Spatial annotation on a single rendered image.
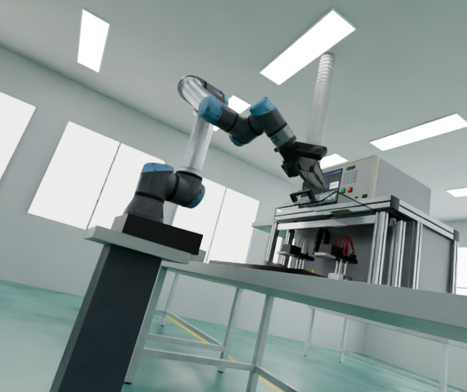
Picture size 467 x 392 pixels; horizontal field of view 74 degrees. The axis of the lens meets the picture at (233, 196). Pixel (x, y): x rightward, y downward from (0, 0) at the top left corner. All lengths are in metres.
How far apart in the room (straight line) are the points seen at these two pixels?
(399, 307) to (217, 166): 5.92
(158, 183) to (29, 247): 4.56
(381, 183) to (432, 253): 0.33
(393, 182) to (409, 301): 0.85
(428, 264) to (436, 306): 0.76
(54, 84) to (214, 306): 4.78
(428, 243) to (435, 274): 0.12
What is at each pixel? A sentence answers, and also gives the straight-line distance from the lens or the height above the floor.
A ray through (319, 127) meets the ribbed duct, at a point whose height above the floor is 2.35.
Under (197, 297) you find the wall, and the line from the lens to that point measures 6.16.
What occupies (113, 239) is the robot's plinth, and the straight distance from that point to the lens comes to 1.03.
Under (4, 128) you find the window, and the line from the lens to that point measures 5.94.
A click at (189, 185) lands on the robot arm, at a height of 1.01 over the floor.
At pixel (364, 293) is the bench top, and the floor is 0.73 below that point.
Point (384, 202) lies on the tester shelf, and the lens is 1.24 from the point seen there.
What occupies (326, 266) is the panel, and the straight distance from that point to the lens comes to 1.54.
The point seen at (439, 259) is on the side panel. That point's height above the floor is 0.97.
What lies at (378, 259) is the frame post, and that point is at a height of 0.88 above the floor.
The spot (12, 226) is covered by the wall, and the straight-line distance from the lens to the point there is 5.66.
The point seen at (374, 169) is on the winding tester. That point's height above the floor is 1.25.
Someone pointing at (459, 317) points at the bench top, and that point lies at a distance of 0.63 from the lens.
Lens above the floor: 0.66
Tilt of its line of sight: 16 degrees up
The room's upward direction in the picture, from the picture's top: 15 degrees clockwise
